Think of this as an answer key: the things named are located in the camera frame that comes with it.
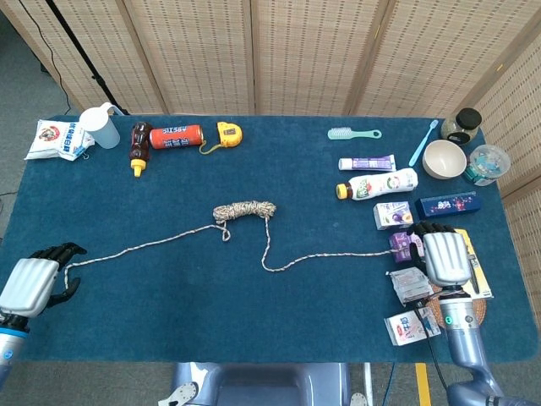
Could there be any silver and black left robot hand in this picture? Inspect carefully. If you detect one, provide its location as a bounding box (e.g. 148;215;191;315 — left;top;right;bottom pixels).
0;242;88;318

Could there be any silver and black right robot hand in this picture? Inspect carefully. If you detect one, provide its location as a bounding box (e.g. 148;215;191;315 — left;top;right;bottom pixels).
407;222;473;288

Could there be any beige braided rope bundle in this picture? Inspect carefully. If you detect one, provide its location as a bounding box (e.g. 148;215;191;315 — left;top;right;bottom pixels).
63;200;402;293

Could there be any yellow card with black tool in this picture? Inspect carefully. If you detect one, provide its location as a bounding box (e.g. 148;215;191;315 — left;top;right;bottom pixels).
454;228;495;299

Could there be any silver foil packet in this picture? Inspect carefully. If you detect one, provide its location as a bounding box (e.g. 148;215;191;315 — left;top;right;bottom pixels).
386;266;433;306

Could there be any purple box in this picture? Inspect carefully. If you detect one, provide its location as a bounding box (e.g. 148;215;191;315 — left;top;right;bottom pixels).
388;230;424;262

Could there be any dark blue box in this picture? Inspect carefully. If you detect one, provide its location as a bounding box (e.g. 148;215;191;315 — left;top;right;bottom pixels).
415;190;484;220

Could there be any round woven coaster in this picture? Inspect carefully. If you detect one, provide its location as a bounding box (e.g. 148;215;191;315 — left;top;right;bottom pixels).
424;287;487;330

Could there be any white carton with purple print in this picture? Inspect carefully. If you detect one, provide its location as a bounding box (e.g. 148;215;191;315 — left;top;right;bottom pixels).
372;200;415;232

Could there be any white carton with red print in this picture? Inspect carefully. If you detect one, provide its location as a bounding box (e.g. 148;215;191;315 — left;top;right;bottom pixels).
384;306;442;348

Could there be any beige bowl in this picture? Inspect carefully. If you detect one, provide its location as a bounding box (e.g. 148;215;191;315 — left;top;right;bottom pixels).
423;140;467;180

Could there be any white drink bottle yellow cap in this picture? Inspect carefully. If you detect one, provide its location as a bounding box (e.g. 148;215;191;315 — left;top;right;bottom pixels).
336;167;419;201

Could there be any clear jar with teal contents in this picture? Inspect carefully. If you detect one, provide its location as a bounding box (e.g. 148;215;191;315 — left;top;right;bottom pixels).
463;144;511;187

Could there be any light blue toothbrush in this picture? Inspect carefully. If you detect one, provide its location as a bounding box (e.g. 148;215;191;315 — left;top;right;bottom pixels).
408;119;440;167

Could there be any white and purple toothpaste tube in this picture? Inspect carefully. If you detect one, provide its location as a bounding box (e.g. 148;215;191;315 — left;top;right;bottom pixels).
337;154;397;172

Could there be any glass jar with black lid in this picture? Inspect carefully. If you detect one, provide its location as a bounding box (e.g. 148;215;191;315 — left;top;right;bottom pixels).
440;107;484;146

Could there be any white bag with blue print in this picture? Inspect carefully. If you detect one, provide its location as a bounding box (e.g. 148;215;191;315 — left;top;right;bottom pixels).
24;118;96;162

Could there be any mint green hairbrush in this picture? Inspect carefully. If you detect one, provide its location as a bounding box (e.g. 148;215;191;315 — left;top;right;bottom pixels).
327;126;383;141

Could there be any pale blue plastic pitcher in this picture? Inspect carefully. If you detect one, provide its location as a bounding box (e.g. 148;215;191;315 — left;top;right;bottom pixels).
79;101;122;150

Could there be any brown bottle with yellow cap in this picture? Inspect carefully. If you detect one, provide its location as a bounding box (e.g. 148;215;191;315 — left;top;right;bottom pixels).
128;121;155;178

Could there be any blue carpet table cover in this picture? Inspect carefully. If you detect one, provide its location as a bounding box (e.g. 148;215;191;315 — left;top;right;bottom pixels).
0;114;529;365

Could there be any orange soda can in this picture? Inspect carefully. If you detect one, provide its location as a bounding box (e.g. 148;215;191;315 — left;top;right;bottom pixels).
149;123;205;151

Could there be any grey robot torso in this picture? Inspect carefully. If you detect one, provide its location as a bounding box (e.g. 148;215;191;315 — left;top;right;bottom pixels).
158;362;373;406

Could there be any black tripod stand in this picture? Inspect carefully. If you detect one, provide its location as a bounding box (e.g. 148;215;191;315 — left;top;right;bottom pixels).
44;0;130;116

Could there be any yellow tape measure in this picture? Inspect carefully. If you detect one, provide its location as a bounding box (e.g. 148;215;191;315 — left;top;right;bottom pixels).
199;121;244;156

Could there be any left robot arm with blue ring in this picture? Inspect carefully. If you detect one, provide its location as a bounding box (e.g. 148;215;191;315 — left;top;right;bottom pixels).
0;310;31;381

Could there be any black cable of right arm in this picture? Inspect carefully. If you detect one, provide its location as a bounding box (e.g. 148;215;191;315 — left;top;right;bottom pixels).
416;306;451;390

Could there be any thin black background cable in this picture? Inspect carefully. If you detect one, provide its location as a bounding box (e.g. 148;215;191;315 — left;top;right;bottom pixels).
16;0;84;115

